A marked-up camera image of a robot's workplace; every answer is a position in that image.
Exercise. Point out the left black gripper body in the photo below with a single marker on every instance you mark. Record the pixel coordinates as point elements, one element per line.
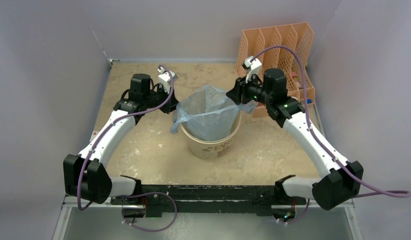
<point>163,97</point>

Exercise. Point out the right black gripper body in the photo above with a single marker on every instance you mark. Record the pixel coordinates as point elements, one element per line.
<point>252,91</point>

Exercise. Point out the blue plastic trash bag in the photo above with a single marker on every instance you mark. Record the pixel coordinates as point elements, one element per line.
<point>205,103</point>

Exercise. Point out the beige paper trash bin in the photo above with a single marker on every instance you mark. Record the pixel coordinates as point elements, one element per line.
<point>215,140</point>

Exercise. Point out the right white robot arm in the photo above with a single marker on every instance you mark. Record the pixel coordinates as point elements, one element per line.
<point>337,182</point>

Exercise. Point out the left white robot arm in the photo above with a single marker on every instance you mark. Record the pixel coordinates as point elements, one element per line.
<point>85,174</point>

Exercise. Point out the orange file organizer rack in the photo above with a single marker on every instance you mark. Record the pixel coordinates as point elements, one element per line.
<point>298,37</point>

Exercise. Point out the white red small box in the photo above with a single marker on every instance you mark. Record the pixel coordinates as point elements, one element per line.
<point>93,135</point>

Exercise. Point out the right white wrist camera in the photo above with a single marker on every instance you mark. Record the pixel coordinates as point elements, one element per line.
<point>253,66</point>

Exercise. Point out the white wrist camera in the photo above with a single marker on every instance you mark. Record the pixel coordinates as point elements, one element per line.
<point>253,66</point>
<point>164,79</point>

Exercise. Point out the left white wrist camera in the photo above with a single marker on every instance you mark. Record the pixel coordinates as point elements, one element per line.
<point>164,79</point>

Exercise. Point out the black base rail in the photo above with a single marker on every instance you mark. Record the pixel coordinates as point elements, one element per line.
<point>261,200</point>

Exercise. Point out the aluminium frame rail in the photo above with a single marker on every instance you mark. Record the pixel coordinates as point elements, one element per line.
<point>104,222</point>

